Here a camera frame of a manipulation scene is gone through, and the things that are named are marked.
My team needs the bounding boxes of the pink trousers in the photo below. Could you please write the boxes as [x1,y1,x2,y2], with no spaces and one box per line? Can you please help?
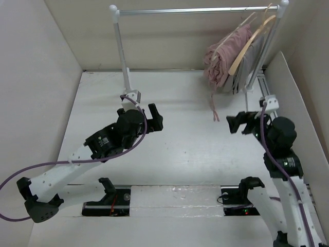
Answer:
[203,26,252,121]

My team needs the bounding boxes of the grey hanging garment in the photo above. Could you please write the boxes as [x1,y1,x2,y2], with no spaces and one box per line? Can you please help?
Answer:
[223,34,265,94]

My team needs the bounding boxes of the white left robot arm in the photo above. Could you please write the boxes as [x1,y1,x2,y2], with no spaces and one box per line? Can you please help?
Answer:
[16,103,163,223]

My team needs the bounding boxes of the aluminium rail right side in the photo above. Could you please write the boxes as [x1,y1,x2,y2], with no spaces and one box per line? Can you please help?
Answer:
[256,67,278,116]

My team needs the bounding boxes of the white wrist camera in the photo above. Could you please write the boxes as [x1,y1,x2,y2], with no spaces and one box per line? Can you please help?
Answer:
[259,95,279,114]
[120,90,141,112]

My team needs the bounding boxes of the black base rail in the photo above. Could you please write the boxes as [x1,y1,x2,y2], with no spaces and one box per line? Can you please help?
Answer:
[82,185,259,218]

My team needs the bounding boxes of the white clothes rack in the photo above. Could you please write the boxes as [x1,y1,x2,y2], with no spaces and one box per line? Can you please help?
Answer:
[108,0,290,109]

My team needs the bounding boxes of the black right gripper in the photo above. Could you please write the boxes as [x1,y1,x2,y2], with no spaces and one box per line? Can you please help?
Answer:
[227,108,275,150]

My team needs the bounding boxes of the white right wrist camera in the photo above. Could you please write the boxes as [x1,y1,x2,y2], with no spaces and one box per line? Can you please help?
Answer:
[259,95,279,114]

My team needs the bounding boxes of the tan wooden hanger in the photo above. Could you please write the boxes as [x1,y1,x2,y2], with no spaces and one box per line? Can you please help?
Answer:
[228,3,276,75]

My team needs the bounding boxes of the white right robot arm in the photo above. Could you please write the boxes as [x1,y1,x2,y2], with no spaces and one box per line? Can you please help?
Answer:
[226,112,326,246]

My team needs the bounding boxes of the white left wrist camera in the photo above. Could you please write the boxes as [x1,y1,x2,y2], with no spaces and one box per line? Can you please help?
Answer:
[120,90,141,112]

